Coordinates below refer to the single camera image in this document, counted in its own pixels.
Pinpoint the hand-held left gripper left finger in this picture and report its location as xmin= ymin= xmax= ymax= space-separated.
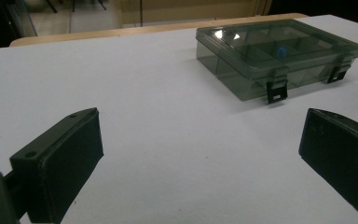
xmin=9 ymin=107 xmax=104 ymax=224

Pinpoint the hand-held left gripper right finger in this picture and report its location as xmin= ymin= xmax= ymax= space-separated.
xmin=298 ymin=107 xmax=358 ymax=224

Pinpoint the grey transparent compartment box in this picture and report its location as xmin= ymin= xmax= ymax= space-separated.
xmin=195 ymin=18 xmax=358 ymax=105

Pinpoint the white table sheet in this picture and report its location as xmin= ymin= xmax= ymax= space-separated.
xmin=0 ymin=14 xmax=358 ymax=224

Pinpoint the wooden furniture frame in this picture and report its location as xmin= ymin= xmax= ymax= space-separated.
xmin=119 ymin=0 xmax=273 ymax=27

